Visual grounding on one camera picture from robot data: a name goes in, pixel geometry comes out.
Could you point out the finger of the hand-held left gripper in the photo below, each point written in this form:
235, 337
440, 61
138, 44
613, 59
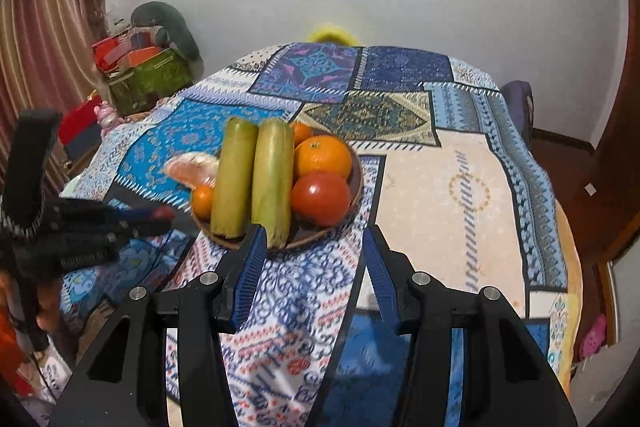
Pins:
100, 217
87, 254

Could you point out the grey plush toy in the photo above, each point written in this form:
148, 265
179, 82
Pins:
165, 19

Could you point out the orange with sticker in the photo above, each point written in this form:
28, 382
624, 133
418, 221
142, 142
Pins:
301, 133

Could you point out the green patterned box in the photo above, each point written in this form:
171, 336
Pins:
150, 79

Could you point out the dark chair back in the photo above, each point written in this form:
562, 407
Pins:
517, 104

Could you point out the brown round plate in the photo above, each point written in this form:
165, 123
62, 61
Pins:
312, 234

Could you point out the yellow round object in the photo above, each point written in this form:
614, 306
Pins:
332, 34

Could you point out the patchwork patterned tablecloth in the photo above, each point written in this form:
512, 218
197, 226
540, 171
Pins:
450, 187

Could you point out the brown wooden door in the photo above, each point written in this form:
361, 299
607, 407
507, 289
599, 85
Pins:
615, 182

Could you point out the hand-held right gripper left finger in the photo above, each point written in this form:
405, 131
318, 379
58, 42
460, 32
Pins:
250, 272

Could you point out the large orange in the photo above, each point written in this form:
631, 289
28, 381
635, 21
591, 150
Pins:
322, 157

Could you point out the small tangerine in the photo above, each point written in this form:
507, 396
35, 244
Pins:
202, 202

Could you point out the person's left hand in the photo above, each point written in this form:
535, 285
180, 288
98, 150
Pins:
50, 307

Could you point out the red box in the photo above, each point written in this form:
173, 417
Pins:
77, 124

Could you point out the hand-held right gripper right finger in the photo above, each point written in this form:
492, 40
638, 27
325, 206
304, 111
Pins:
377, 272

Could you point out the pink shoes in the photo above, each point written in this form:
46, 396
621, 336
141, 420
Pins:
593, 337

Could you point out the pink toy figure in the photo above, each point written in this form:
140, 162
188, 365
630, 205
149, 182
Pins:
106, 115

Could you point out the orange red boxes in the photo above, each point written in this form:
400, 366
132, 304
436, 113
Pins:
125, 52

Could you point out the striped curtain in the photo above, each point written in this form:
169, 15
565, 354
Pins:
45, 22

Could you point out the red tomato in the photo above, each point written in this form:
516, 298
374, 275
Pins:
321, 199

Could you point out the dark red grape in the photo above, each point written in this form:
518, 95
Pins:
159, 213

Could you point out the cut banana piece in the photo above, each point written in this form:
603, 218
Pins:
232, 177
272, 177

